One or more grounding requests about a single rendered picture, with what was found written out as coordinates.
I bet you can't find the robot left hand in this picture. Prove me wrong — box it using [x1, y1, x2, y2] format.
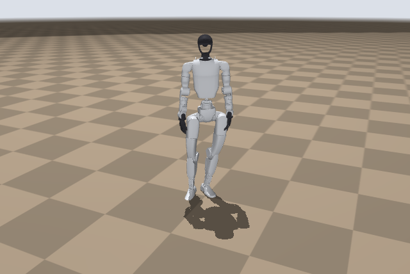
[224, 111, 233, 130]

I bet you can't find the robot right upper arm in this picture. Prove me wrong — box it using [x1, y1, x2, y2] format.
[181, 61, 193, 96]

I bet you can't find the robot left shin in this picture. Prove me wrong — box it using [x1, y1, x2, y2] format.
[204, 155, 218, 187]

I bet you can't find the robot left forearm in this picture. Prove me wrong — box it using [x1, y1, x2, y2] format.
[224, 88, 233, 116]

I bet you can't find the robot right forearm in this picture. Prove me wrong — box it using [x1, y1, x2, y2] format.
[177, 87, 188, 118]

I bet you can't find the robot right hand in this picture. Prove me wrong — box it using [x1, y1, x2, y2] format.
[178, 113, 187, 134]

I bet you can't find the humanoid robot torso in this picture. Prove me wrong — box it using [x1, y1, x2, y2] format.
[192, 57, 220, 122]

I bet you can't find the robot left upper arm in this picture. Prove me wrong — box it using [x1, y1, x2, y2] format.
[218, 61, 231, 95]

